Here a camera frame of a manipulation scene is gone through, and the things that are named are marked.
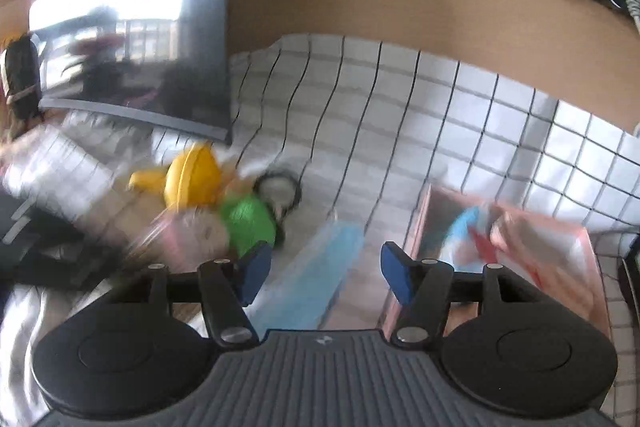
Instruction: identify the black ring object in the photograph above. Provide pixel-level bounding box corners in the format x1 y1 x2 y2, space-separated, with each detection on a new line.
253 170 302 216

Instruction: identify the white checked tablecloth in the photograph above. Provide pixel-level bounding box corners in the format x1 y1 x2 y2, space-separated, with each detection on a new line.
0 33 640 427

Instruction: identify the pink storage box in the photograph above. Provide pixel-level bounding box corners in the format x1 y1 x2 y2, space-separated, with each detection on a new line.
405 186 611 336

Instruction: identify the black monitor screen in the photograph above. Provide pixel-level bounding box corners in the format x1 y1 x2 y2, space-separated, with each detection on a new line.
29 0 232 143

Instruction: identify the pink round plush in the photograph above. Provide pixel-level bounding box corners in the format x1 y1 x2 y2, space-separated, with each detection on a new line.
140 208 230 273

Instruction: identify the blue face mask pack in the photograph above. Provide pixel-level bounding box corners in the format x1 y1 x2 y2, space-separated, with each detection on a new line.
247 220 364 338

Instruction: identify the yellow plush toy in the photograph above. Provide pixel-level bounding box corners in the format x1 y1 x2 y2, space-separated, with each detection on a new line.
128 143 222 211

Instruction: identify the green plush toy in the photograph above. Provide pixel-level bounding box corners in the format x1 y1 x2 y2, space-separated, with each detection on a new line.
219 194 277 257

